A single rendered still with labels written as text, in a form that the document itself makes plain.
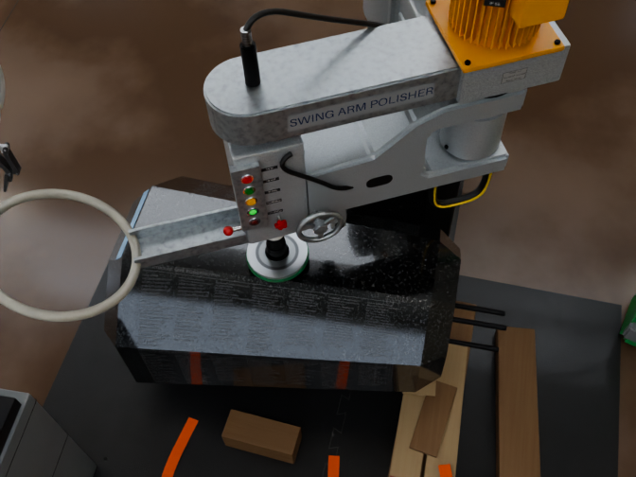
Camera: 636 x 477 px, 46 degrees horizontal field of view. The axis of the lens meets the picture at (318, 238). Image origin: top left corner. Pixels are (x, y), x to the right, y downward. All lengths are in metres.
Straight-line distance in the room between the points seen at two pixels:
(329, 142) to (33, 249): 2.10
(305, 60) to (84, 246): 2.13
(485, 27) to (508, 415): 1.76
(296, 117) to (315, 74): 0.13
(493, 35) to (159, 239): 1.20
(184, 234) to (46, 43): 2.69
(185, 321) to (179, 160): 1.50
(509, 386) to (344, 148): 1.49
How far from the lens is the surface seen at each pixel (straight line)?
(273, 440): 3.12
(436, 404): 3.08
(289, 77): 1.99
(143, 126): 4.29
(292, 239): 2.64
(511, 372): 3.33
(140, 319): 2.81
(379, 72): 1.99
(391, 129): 2.18
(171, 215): 2.83
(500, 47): 2.06
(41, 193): 2.53
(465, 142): 2.33
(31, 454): 2.78
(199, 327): 2.75
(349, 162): 2.18
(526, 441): 3.23
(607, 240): 3.89
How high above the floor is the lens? 3.08
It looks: 57 degrees down
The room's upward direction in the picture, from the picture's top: 3 degrees counter-clockwise
